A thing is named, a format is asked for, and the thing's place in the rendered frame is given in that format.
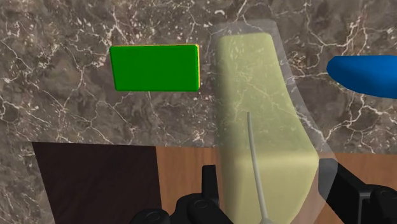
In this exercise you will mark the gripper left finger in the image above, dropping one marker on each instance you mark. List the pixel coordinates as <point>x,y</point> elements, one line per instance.
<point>198,208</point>

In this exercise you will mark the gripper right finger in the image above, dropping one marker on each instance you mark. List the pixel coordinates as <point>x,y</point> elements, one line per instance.
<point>366,201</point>

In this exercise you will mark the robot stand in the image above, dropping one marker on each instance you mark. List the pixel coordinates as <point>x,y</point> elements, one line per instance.
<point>99,183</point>

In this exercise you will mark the blue rounded object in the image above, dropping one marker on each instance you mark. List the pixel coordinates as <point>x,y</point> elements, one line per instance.
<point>369,76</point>

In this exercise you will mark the clear bottle with yellow liquid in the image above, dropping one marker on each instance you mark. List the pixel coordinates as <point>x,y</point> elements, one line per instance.
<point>263,93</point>

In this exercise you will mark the green rectangular box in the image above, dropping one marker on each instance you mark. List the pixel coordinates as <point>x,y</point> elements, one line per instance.
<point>155,68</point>

